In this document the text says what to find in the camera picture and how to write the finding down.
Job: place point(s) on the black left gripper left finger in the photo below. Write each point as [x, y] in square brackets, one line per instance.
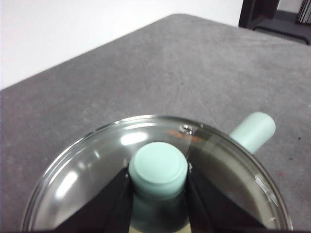
[107, 208]

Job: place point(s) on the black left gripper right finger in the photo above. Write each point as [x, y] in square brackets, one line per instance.
[213, 211]

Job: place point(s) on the glass pot lid green knob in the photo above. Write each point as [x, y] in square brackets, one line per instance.
[158, 167]

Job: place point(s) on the striped stack on shelf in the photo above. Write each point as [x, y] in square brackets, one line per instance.
[303, 11]

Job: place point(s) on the black furniture frame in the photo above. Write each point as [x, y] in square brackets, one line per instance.
[262, 17]

